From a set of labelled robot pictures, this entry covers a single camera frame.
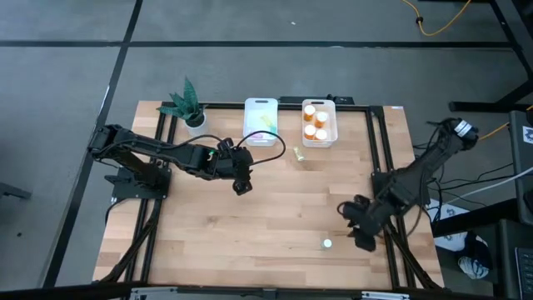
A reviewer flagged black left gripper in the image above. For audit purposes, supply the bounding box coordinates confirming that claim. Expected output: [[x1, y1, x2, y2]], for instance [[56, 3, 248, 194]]
[[210, 137, 255, 197]]

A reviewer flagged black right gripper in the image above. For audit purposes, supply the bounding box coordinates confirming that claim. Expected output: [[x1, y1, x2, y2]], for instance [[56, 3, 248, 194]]
[[336, 194, 393, 253]]

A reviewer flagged white plastic bin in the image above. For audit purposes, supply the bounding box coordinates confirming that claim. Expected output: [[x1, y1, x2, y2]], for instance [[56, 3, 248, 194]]
[[301, 98, 339, 149], [242, 97, 279, 148]]

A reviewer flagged white round plant pot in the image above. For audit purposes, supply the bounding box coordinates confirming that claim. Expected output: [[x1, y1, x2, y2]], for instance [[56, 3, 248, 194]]
[[184, 110, 211, 138]]

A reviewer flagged green snake plant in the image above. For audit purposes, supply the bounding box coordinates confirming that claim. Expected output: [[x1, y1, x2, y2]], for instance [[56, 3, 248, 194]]
[[157, 76, 208, 122]]

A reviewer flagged white printed sheet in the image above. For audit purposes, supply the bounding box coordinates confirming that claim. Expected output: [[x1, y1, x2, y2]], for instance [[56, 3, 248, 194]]
[[427, 198, 471, 253]]

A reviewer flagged white and blue cloth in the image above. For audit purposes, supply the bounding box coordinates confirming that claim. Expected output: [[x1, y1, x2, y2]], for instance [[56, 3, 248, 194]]
[[456, 254, 491, 281]]

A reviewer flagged grey computer case with logo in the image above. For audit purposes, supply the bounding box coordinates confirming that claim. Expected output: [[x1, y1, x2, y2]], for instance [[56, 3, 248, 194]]
[[508, 110, 533, 226]]

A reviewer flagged black furniture foot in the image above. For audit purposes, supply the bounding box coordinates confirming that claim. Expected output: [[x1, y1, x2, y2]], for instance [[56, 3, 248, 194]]
[[0, 182, 33, 200]]

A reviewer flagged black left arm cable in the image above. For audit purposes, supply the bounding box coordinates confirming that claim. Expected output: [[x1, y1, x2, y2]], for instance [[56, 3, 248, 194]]
[[166, 130, 287, 166]]

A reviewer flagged white floor cable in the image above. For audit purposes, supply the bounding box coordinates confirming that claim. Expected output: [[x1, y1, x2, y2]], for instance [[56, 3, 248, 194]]
[[432, 166, 533, 205]]

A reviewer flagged black desk leg frame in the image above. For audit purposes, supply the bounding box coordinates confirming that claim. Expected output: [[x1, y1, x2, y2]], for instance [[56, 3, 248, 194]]
[[448, 0, 533, 113]]

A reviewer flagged yellow floor cable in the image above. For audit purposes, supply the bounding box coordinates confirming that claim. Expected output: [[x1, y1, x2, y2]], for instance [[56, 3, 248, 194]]
[[401, 0, 474, 38]]

